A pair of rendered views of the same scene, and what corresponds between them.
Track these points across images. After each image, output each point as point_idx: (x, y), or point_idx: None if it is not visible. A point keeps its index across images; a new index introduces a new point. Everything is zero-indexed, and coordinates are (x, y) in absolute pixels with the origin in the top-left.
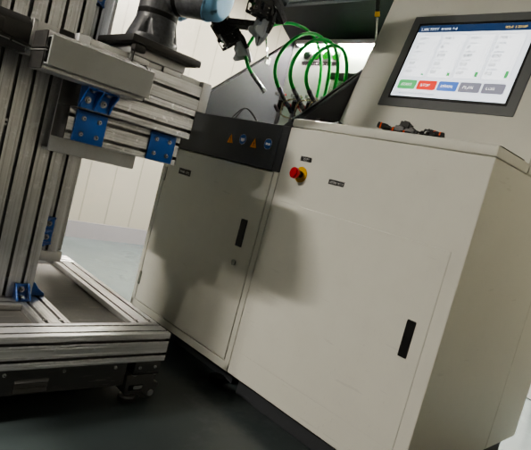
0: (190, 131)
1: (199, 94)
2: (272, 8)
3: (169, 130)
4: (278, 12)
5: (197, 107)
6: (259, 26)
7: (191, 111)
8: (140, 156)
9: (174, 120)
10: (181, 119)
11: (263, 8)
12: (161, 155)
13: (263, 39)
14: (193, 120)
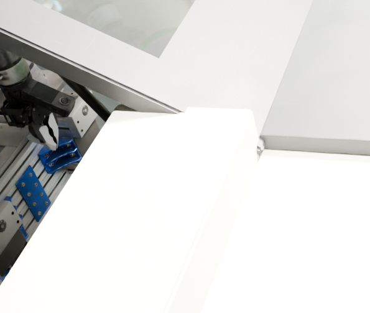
0: None
1: None
2: (25, 115)
3: None
4: (46, 108)
5: None
6: (30, 136)
7: None
8: None
9: None
10: None
11: (13, 121)
12: (3, 277)
13: (48, 147)
14: None
